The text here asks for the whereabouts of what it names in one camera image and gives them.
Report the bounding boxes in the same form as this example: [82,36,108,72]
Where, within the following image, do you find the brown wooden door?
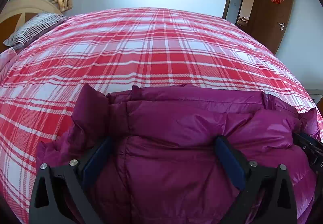
[247,0,294,54]

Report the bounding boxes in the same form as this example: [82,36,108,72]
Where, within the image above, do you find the beige wooden headboard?
[1,0,62,52]

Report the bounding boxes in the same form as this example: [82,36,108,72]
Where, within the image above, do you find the pink floral quilt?
[0,47,19,82]

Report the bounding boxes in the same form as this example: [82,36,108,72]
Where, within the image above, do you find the red white plaid bedsheet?
[1,8,315,223]

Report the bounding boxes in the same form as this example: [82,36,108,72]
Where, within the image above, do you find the silver door handle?
[277,22,285,31]

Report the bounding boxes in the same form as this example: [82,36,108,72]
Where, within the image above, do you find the magenta down jacket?
[36,85,320,223]

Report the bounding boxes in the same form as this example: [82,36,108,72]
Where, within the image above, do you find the striped pillow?
[3,13,68,50]

